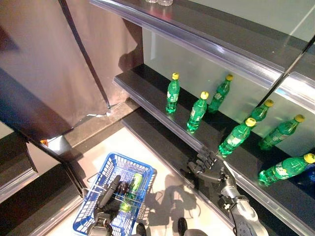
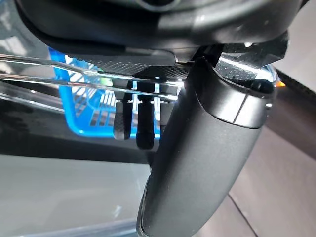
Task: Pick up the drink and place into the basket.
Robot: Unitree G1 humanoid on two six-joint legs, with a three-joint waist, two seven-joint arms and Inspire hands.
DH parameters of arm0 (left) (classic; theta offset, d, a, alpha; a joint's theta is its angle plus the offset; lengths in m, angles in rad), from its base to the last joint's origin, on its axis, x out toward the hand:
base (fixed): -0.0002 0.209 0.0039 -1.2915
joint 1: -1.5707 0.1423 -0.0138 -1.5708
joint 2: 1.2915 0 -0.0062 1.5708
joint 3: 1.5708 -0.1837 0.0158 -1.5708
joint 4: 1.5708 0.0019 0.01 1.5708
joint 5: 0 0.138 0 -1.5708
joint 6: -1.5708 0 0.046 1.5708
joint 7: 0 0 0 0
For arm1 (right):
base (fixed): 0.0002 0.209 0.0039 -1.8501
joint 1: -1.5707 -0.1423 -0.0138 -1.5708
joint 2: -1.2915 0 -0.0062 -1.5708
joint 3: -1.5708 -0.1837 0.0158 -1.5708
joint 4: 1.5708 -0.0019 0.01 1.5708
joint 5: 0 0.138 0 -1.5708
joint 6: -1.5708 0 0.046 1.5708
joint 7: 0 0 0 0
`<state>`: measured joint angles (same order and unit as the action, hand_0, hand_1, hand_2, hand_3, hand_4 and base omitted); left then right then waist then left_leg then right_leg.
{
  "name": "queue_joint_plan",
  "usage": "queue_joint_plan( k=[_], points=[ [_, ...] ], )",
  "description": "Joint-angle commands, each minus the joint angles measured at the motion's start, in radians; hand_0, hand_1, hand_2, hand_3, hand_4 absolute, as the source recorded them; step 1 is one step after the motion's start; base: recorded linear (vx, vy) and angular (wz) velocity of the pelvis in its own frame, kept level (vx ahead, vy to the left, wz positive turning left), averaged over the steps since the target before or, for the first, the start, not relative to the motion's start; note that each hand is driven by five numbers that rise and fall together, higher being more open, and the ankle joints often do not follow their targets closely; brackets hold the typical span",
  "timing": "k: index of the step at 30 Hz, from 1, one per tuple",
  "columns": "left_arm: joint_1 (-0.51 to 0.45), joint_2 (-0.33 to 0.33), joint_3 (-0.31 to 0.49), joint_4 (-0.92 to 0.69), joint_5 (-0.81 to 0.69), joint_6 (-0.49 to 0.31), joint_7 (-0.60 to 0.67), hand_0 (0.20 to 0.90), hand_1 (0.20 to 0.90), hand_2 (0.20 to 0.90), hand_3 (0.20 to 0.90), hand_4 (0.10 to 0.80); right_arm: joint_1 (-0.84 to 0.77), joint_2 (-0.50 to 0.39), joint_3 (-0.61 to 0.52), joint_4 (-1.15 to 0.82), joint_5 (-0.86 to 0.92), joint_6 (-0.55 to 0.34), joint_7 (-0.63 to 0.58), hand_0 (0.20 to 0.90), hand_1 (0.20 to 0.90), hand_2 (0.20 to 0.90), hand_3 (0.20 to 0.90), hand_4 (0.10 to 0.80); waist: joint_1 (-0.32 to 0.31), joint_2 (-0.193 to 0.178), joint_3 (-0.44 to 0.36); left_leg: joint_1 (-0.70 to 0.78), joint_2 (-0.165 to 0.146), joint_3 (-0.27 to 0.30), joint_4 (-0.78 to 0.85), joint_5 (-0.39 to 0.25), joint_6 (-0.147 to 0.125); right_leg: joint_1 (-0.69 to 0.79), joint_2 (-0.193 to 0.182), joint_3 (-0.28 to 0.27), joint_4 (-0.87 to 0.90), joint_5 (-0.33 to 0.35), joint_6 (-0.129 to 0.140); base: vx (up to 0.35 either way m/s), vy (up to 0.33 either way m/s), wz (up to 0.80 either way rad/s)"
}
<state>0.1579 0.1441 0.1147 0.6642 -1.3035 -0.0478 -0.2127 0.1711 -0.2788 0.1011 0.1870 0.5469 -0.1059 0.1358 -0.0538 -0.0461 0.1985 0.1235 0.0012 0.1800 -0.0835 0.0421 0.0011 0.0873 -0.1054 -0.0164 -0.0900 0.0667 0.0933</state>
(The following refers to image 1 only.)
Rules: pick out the dark stone floor ledge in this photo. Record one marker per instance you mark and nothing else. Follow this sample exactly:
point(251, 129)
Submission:
point(98, 127)

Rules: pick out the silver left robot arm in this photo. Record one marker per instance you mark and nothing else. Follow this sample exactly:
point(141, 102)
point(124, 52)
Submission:
point(98, 228)

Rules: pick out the brown cloth curtain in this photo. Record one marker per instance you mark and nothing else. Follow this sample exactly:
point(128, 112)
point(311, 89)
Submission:
point(49, 61)

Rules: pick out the black shelf base plinth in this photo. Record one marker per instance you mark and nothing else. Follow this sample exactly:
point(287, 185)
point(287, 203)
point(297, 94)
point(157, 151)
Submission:
point(160, 137)

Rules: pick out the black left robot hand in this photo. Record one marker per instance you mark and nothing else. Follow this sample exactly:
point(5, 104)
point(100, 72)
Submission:
point(105, 199)

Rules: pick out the silver left robot leg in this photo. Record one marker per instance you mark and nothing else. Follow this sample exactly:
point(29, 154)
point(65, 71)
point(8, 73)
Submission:
point(141, 229)

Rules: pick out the shiny curtain pole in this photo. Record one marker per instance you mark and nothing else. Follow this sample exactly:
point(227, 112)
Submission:
point(85, 52)

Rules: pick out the green Sprite bottle yellow cap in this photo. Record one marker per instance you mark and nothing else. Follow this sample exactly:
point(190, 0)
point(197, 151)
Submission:
point(233, 140)
point(172, 96)
point(283, 170)
point(197, 113)

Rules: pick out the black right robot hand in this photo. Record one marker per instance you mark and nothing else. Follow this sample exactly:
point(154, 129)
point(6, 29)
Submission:
point(206, 175)

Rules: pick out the dark metal shelf board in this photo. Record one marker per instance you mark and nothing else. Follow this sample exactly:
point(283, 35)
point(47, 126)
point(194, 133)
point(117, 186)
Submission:
point(221, 37)
point(152, 83)

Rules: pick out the dark side display stand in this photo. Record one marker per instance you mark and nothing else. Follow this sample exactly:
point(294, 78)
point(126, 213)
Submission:
point(37, 196)

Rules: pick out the silver right robot leg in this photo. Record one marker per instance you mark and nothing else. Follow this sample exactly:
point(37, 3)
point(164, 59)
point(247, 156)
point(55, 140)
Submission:
point(192, 231)

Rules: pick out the silver robot leg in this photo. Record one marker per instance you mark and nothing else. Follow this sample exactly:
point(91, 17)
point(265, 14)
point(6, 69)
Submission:
point(141, 229)
point(192, 231)

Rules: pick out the blue plastic shopping basket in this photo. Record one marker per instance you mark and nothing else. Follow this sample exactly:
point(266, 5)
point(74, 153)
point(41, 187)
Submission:
point(115, 157)

